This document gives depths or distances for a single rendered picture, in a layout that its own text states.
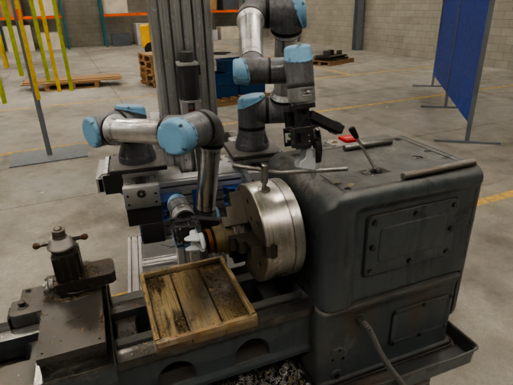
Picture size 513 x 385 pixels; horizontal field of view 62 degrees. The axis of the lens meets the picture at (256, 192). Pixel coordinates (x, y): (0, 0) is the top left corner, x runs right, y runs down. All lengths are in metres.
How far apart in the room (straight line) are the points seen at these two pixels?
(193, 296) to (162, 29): 1.07
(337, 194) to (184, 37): 1.01
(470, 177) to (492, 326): 1.58
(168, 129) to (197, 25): 0.67
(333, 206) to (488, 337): 1.81
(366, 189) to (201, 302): 0.62
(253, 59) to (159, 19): 0.71
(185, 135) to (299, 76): 0.40
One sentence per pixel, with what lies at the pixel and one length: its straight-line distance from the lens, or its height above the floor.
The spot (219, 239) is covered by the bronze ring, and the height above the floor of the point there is 1.10.
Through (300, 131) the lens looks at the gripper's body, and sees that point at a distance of 1.15.
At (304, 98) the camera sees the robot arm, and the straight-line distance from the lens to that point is 1.16.
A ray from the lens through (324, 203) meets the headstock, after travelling 1.20.
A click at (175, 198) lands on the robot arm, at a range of 1.53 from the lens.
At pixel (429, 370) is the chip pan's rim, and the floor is 0.56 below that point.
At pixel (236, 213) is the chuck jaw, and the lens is 1.33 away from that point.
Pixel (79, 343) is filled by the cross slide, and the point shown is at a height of 0.97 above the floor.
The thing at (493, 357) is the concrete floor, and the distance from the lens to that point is 2.72.
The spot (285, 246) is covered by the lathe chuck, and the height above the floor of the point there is 1.10.
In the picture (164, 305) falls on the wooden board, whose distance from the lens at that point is 1.40.
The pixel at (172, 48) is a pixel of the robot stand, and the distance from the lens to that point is 1.90.
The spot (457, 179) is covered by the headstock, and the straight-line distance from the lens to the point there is 1.43.
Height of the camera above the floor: 1.75
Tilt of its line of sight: 24 degrees down
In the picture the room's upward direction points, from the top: 2 degrees counter-clockwise
